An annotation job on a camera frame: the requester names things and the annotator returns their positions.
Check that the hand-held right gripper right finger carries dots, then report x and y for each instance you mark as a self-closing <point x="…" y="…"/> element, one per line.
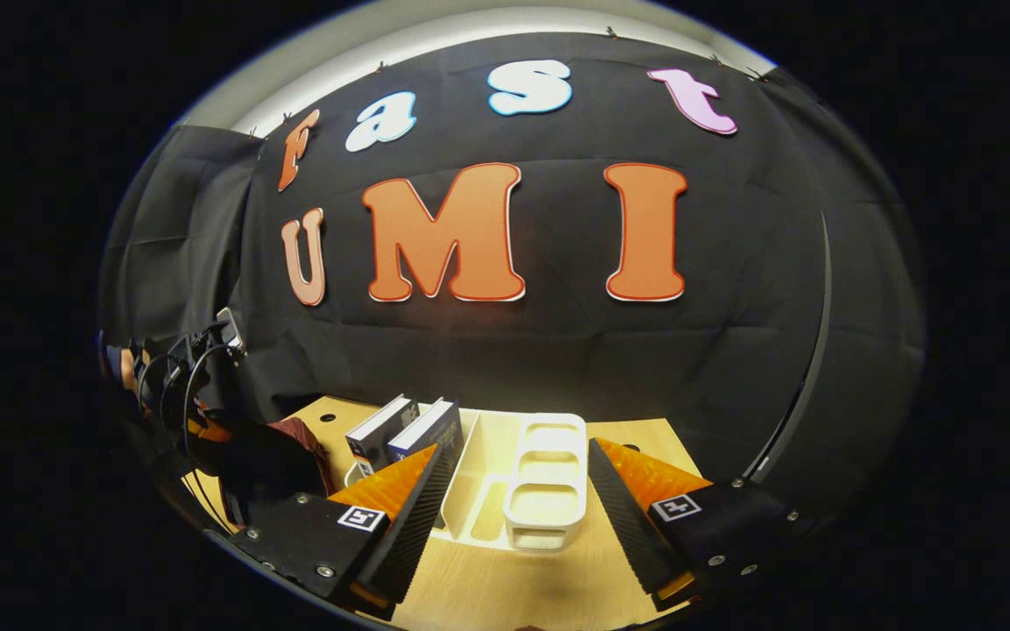
<point x="636" y="535"/>

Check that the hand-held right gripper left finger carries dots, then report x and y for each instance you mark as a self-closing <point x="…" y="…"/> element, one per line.
<point x="408" y="535"/>

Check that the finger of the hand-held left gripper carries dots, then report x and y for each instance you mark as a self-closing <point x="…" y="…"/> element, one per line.
<point x="207" y="431"/>

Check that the white plastic bookshelf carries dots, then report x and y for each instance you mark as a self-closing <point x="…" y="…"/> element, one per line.
<point x="549" y="508"/>

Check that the black white spine book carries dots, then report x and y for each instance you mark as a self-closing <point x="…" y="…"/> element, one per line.
<point x="378" y="434"/>

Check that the blue spine book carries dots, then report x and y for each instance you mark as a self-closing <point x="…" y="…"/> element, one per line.
<point x="426" y="429"/>

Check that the black backdrop cloth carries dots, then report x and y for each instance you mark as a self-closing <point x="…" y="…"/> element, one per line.
<point x="558" y="350"/>

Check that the row of black cloth clips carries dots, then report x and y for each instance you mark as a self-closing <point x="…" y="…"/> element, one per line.
<point x="612" y="32"/>

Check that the grey backdrop frame pole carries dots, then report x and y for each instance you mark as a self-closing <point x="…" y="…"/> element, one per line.
<point x="828" y="298"/>

